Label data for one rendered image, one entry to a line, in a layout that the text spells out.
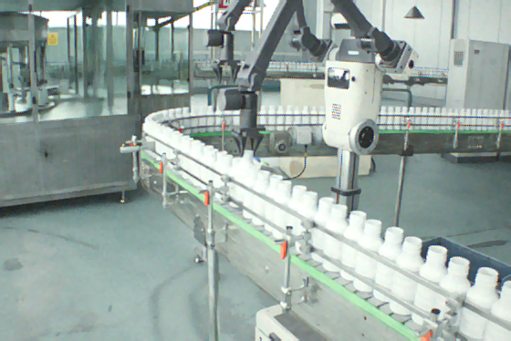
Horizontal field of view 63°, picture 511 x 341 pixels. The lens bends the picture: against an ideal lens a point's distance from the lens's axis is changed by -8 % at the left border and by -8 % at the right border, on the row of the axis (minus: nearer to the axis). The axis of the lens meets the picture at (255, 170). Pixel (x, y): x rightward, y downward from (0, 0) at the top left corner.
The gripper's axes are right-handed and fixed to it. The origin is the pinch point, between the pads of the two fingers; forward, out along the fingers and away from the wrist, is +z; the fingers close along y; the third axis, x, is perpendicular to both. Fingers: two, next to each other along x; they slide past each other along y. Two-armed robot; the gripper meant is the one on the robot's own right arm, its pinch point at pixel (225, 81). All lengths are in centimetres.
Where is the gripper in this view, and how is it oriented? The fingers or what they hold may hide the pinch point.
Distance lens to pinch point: 190.3
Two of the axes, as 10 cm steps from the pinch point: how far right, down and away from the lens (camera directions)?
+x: 5.1, 2.4, -8.3
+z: -0.2, 9.6, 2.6
